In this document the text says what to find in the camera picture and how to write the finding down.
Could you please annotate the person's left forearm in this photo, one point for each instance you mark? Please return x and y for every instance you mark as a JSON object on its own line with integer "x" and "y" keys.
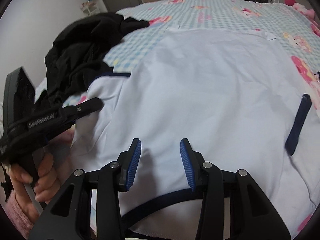
{"x": 17, "y": 212}

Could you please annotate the blue checkered printed blanket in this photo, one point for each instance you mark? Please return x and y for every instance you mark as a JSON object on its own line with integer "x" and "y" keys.
{"x": 212, "y": 12}

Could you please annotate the white t-shirt with navy trim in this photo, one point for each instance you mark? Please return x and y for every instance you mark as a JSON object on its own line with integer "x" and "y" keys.
{"x": 200, "y": 92}

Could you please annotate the pink plush toy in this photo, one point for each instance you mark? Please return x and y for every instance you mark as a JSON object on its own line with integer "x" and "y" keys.
{"x": 301, "y": 8}

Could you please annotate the white rack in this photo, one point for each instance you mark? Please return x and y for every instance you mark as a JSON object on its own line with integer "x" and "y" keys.
{"x": 90, "y": 8}

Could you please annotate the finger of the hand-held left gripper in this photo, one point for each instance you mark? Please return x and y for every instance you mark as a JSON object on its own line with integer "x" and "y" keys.
{"x": 86, "y": 107}

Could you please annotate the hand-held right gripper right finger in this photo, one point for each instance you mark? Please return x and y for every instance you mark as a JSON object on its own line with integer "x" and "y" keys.
{"x": 188, "y": 165}

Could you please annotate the person's left hand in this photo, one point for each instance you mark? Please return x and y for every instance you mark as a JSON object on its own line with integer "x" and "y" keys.
{"x": 48, "y": 180}

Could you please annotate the black clothes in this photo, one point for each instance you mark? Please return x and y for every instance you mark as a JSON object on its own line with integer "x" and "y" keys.
{"x": 80, "y": 50}

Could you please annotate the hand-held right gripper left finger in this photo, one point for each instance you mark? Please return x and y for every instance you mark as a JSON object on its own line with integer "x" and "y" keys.
{"x": 133, "y": 165}

